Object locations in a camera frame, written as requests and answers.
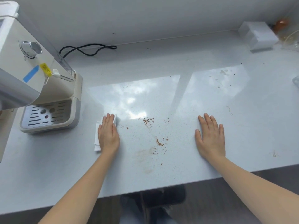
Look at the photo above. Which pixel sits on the person's right middle finger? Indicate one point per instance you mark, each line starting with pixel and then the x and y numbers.
pixel 208 121

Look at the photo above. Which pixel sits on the person's right thumb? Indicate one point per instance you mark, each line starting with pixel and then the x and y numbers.
pixel 198 137

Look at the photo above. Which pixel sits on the metal drip tray grate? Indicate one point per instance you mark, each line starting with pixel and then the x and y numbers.
pixel 45 113

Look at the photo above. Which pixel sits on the spilled brown coffee grounds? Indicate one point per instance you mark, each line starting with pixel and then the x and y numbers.
pixel 153 135

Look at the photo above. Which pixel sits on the blue tape strip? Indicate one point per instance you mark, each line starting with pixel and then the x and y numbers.
pixel 30 73

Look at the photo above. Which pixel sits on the silver round machine knob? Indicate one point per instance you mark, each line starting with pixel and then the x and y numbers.
pixel 31 48

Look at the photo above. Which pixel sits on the person's right hand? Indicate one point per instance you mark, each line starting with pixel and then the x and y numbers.
pixel 211 142

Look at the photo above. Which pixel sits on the person's right little finger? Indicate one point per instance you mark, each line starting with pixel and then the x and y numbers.
pixel 221 131

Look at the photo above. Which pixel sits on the person's left forearm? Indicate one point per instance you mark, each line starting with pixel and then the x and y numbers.
pixel 81 188

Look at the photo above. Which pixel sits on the person's legs in jeans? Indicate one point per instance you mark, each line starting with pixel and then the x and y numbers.
pixel 133 213

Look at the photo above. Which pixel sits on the brown round object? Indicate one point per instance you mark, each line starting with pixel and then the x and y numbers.
pixel 281 24

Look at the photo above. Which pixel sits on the white tissue box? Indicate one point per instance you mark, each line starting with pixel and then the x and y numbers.
pixel 258 36

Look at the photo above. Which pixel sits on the person's left fingers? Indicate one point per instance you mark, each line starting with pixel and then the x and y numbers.
pixel 108 122

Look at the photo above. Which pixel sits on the person's right forearm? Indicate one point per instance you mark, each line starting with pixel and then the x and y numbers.
pixel 254 191

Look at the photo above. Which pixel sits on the white paper napkin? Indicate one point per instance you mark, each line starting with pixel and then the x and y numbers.
pixel 96 134

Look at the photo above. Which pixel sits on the steam wand with white tip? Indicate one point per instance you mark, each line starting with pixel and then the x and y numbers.
pixel 61 76

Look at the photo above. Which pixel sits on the cream espresso machine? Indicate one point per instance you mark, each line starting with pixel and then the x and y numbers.
pixel 16 74

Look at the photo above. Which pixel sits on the person's left hand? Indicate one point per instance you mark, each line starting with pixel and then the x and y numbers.
pixel 108 137

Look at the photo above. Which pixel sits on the clear glass bowl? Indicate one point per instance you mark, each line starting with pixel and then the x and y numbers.
pixel 292 40

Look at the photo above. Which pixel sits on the yellow tag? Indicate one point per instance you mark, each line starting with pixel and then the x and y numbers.
pixel 45 68

